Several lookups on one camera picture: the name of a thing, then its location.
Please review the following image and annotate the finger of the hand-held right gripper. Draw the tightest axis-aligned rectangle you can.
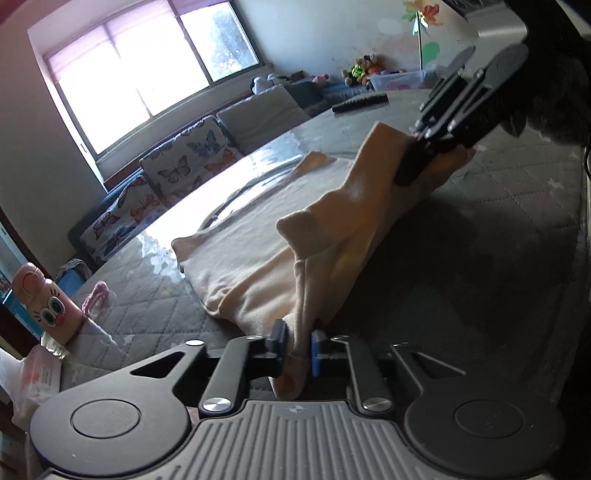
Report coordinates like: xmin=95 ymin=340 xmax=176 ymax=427
xmin=392 ymin=45 xmax=486 ymax=186
xmin=435 ymin=44 xmax=530 ymax=154

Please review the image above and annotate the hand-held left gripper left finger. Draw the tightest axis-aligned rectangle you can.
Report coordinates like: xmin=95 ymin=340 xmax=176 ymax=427
xmin=119 ymin=320 xmax=291 ymax=412

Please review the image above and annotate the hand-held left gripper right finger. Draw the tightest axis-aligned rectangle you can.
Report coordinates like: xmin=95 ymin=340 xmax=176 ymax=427
xmin=309 ymin=329 xmax=468 ymax=412

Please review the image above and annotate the cream sweatshirt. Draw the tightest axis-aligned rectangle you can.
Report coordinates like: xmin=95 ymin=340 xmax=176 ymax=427
xmin=172 ymin=121 xmax=477 ymax=400

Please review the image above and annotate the person's right hand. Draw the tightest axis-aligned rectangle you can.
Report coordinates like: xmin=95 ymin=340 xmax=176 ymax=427
xmin=500 ymin=50 xmax=591 ymax=147

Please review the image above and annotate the clear plastic storage box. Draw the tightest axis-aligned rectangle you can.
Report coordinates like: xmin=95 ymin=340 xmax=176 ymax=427
xmin=369 ymin=64 xmax=440 ymax=94

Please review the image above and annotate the black remote control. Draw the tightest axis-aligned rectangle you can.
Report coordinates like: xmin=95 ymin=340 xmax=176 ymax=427
xmin=331 ymin=92 xmax=390 ymax=114

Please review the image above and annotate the colourful pinwheel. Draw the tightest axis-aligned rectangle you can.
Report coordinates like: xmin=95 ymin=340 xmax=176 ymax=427
xmin=401 ymin=0 xmax=445 ymax=71

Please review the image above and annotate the quilted grey star table cover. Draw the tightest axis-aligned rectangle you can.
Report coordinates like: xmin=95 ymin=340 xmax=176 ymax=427
xmin=46 ymin=88 xmax=587 ymax=416

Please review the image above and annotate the plain white cushion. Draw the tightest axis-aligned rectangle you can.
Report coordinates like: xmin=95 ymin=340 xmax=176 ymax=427
xmin=216 ymin=84 xmax=312 ymax=156

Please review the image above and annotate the white and black plush toy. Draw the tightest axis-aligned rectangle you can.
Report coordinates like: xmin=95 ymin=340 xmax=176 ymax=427
xmin=250 ymin=73 xmax=288 ymax=96

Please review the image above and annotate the round glass turntable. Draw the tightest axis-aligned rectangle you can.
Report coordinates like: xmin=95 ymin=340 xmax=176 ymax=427
xmin=198 ymin=154 xmax=308 ymax=232

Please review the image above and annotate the wide butterfly print cushion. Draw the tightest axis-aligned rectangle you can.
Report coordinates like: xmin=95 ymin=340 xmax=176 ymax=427
xmin=80 ymin=176 xmax=161 ymax=269

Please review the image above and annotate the blue chair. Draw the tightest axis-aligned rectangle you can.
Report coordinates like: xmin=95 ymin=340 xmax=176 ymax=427
xmin=54 ymin=257 xmax=94 ymax=297

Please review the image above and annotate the pink cartoon face bottle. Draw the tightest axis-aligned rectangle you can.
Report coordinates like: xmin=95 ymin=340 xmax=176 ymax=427
xmin=11 ymin=262 xmax=85 ymax=346

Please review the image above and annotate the white tissue box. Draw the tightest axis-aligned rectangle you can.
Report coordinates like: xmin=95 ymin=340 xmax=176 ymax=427
xmin=9 ymin=345 xmax=64 ymax=432

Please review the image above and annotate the square butterfly print cushion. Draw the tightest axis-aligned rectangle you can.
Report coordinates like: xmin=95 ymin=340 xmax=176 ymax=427
xmin=139 ymin=115 xmax=244 ymax=209

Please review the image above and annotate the window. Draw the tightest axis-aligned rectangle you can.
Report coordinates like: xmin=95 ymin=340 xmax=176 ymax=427
xmin=27 ymin=0 xmax=265 ymax=168

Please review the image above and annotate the pink bottle strap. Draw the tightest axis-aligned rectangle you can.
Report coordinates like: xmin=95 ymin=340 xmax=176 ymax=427
xmin=81 ymin=282 xmax=111 ymax=320

